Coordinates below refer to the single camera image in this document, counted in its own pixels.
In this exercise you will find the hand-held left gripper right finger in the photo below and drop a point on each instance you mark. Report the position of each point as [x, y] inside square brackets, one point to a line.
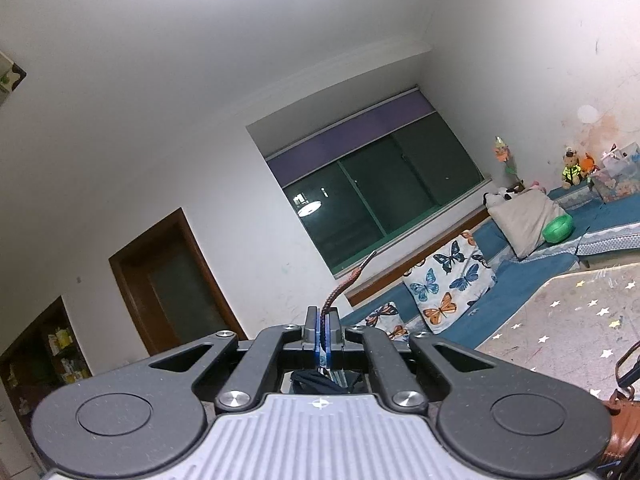
[334, 340]

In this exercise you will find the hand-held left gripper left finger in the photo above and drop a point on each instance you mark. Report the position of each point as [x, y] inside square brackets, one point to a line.
[318, 345]

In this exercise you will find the brown woven shoelace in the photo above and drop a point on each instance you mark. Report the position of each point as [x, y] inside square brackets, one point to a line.
[345, 285]

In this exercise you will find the brown leather shoe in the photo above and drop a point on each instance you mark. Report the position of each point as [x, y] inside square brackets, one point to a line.
[622, 435]

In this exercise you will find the dark blue backpack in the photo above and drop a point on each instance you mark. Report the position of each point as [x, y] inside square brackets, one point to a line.
[320, 385]

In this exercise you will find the flat butterfly print cushion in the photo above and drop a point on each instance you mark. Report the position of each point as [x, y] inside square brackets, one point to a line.
[387, 320]

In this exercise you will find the large butterfly print cushion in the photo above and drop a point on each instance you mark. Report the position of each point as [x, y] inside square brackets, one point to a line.
[450, 280]

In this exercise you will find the wooden door with glass pane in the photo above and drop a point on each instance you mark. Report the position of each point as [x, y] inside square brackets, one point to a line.
[175, 285]

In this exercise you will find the green-framed window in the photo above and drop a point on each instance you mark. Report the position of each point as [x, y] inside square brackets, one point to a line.
[375, 185]

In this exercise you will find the blue sofa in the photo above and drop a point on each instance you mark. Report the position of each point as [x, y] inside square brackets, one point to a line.
[525, 280]

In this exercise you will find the panda plush toy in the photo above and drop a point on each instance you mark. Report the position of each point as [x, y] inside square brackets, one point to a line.
[502, 195]

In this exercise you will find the beige pillow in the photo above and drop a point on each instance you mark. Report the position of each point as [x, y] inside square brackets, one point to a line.
[525, 225]

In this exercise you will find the green round bowl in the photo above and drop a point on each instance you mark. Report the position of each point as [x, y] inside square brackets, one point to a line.
[557, 229]

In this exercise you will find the pink plush toy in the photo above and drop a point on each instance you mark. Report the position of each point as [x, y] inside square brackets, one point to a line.
[535, 186]

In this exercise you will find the wooden shelf cabinet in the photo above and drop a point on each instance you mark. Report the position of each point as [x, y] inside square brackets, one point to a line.
[45, 340]

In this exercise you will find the teddy bear with yellow vest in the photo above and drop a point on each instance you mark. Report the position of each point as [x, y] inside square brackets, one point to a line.
[571, 170]

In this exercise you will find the orange plush toy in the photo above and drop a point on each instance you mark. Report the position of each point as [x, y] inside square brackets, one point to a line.
[589, 164]

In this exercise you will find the patterned storage box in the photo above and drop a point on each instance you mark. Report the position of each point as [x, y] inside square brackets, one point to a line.
[617, 180]

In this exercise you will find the rectangular flower-pattern ceiling lamp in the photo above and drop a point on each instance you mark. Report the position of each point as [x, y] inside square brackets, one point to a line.
[10, 80]

